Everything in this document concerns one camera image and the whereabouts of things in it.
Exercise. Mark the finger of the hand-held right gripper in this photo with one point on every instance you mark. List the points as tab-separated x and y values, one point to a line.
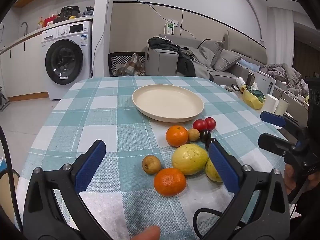
272	118
272	142

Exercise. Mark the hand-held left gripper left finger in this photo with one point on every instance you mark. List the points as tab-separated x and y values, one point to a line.
90	165

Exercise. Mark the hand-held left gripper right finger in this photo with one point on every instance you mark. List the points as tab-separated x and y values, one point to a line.
222	165

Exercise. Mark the yellow-green guava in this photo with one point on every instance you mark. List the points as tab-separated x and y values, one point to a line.
212	173

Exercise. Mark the dark purple plum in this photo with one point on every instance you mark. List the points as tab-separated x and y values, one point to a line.
208	143
205	135

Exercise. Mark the yellow guava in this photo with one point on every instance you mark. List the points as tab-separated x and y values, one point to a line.
189	159

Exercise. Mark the brown longan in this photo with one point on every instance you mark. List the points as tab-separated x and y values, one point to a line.
193	134
151	164

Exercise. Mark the red cherry tomato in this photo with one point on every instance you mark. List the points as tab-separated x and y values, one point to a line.
211	123
200	125

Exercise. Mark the orange mandarin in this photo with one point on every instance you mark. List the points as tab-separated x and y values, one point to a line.
170	182
177	136

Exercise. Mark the cream round plate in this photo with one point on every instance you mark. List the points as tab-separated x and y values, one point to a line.
167	102

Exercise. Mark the person's right hand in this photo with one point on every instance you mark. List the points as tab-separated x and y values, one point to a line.
290	180

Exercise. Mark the person's left hand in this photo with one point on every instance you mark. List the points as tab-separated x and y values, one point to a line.
147	233

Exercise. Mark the white paper roll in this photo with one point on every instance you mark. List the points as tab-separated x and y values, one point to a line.
282	106
271	103

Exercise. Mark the white appliance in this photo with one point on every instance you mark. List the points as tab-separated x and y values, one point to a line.
263	81

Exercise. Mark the grey bedding pile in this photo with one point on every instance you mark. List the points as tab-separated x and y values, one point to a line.
282	73

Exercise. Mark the white bottle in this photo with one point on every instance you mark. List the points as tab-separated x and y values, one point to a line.
241	82

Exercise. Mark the small metal object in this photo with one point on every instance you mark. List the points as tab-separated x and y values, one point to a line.
228	88

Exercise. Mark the grey pillow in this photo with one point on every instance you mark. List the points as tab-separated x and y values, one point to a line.
226	60
210	50

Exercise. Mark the grey garment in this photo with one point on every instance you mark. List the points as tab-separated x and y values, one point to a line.
201	68

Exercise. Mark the checked cloth basket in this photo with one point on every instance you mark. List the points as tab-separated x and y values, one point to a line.
112	62

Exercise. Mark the dark clothes pile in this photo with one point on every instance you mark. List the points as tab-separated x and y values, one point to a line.
185	60

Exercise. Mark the white washing machine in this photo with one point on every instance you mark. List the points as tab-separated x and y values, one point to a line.
65	62

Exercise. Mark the plaid cloth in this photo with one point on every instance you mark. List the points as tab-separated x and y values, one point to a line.
131	66

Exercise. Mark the white kitchen counter cabinet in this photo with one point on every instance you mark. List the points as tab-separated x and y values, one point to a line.
22	67

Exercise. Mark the grey sofa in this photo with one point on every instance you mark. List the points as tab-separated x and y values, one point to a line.
162	62

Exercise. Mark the red box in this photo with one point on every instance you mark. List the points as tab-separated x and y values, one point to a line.
50	20

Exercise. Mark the yellow soap bottle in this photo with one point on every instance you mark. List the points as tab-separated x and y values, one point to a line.
40	23

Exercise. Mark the metal faucet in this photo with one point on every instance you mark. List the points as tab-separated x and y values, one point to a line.
23	27

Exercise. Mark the grey bag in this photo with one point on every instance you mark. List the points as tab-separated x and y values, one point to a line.
89	11

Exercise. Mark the black pressure cooker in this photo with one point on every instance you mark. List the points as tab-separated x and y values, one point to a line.
70	12

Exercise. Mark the white green wall device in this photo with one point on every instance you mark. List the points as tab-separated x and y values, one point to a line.
170	27

